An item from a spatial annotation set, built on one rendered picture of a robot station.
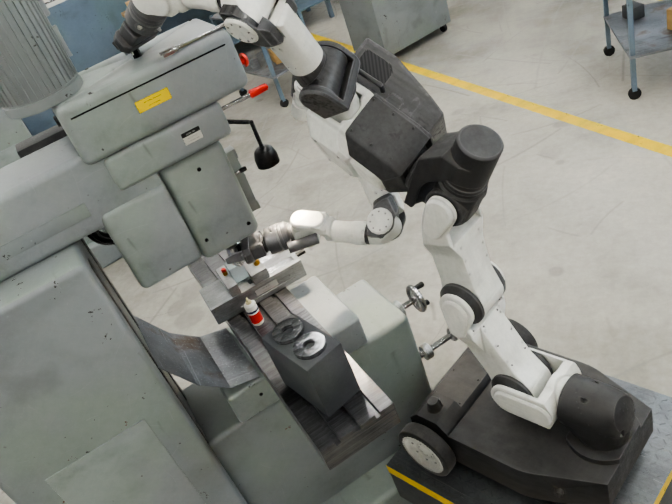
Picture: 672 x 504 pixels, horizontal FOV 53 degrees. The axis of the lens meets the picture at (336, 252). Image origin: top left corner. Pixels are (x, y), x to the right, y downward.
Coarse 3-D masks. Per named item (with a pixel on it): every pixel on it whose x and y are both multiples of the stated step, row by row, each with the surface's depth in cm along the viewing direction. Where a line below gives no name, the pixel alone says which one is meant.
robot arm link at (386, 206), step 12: (360, 180) 202; (372, 192) 198; (384, 192) 196; (396, 192) 198; (372, 204) 199; (384, 204) 194; (396, 204) 195; (372, 216) 194; (384, 216) 193; (396, 216) 194; (372, 228) 194; (384, 228) 193
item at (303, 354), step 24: (264, 336) 186; (288, 336) 181; (312, 336) 178; (288, 360) 178; (312, 360) 173; (336, 360) 176; (288, 384) 193; (312, 384) 174; (336, 384) 179; (336, 408) 181
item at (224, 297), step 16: (272, 256) 239; (288, 256) 236; (272, 272) 231; (288, 272) 232; (304, 272) 235; (208, 288) 235; (224, 288) 232; (240, 288) 229; (256, 288) 229; (272, 288) 232; (208, 304) 228; (224, 304) 226; (240, 304) 229; (224, 320) 229
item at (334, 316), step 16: (304, 288) 244; (320, 288) 241; (304, 304) 236; (320, 304) 234; (336, 304) 231; (320, 320) 227; (336, 320) 224; (352, 320) 222; (336, 336) 220; (352, 336) 224; (256, 368) 218; (256, 384) 213; (240, 400) 212; (256, 400) 215; (272, 400) 219; (240, 416) 215
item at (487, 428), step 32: (448, 384) 227; (480, 384) 223; (576, 384) 191; (608, 384) 210; (416, 416) 219; (448, 416) 215; (480, 416) 215; (512, 416) 212; (576, 416) 188; (608, 416) 182; (640, 416) 198; (480, 448) 206; (512, 448) 203; (544, 448) 199; (576, 448) 194; (608, 448) 189; (640, 448) 199; (512, 480) 202; (544, 480) 194; (576, 480) 188; (608, 480) 185
